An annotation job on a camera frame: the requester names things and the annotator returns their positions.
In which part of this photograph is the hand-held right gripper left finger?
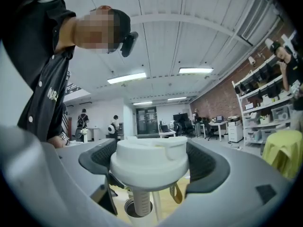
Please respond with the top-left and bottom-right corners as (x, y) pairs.
(0, 40), (119, 227)

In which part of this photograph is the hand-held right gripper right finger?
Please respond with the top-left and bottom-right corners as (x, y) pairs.
(163, 138), (295, 227)

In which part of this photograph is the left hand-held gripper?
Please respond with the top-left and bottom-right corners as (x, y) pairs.
(59, 131), (125, 217)

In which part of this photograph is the white cup lid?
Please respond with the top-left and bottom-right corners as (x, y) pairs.
(109, 136), (190, 218)

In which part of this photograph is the person's left forearm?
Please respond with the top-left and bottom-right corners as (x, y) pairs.
(46, 135), (64, 149)

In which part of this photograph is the round wooden table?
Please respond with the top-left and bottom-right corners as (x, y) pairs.
(108, 174), (191, 222)

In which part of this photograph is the yellow-green cloth cover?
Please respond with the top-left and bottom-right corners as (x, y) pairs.
(261, 130), (303, 180)

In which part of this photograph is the black office chair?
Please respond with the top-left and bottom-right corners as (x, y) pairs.
(203, 119), (219, 141)
(183, 119), (194, 137)

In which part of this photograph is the white desk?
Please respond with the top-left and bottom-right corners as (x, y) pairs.
(159, 129), (177, 139)
(201, 121), (229, 142)

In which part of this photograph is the grey office printer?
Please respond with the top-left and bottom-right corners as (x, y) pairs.
(227, 114), (242, 125)

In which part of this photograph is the white shelf rack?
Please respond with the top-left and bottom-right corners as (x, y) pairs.
(232, 53), (296, 148)

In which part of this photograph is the black double door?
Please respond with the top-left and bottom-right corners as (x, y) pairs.
(136, 106), (159, 135)

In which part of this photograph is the black computer monitor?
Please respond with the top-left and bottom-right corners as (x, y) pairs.
(172, 113), (190, 123)

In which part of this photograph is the ceiling tube light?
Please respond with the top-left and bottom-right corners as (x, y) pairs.
(178, 67), (214, 75)
(107, 72), (148, 85)

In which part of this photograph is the person in black shirt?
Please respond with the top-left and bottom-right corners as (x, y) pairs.
(0, 0), (79, 143)

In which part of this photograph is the person's head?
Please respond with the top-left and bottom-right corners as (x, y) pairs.
(56, 5), (117, 54)

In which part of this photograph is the person's black cap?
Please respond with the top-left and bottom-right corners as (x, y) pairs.
(110, 8), (132, 54)

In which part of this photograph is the black head-mounted camera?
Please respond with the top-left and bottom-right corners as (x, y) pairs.
(120, 31), (139, 58)

